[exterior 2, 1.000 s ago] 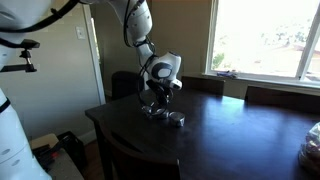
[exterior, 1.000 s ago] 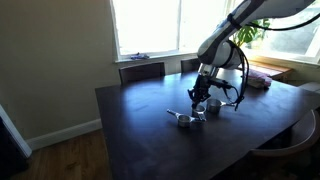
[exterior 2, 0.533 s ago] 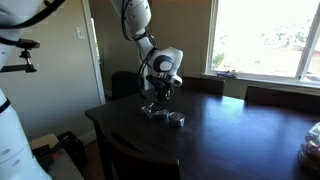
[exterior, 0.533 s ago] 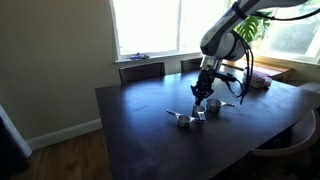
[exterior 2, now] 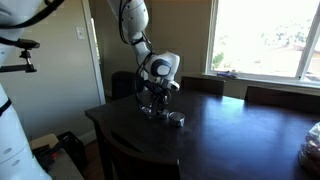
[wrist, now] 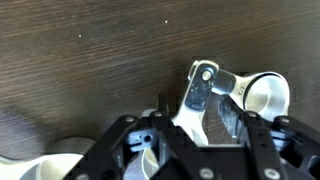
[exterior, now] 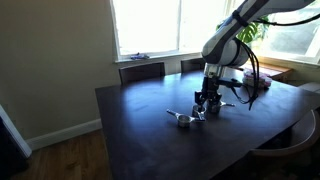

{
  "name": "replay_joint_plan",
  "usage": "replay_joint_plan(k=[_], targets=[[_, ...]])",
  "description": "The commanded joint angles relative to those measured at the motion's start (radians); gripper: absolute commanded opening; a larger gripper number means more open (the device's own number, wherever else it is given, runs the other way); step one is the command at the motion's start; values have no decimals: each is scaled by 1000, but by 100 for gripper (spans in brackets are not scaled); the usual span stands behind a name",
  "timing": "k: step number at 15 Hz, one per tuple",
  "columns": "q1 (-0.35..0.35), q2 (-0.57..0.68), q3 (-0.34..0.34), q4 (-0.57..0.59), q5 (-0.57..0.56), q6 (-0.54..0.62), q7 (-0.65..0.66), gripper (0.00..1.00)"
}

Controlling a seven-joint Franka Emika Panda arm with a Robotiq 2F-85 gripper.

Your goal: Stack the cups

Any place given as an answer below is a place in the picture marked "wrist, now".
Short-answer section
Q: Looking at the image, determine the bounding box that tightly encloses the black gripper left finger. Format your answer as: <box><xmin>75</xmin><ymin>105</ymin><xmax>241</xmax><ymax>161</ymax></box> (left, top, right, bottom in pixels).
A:
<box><xmin>63</xmin><ymin>95</ymin><xmax>188</xmax><ymax>180</ymax></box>

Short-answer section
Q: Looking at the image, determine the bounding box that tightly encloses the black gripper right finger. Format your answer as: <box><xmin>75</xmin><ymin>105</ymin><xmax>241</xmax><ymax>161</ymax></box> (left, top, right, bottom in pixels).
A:
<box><xmin>218</xmin><ymin>94</ymin><xmax>320</xmax><ymax>180</ymax></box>

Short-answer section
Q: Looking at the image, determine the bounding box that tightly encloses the second largest steel measuring cup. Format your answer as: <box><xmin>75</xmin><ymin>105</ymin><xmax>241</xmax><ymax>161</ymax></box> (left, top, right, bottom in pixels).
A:
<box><xmin>0</xmin><ymin>137</ymin><xmax>98</xmax><ymax>180</ymax></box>

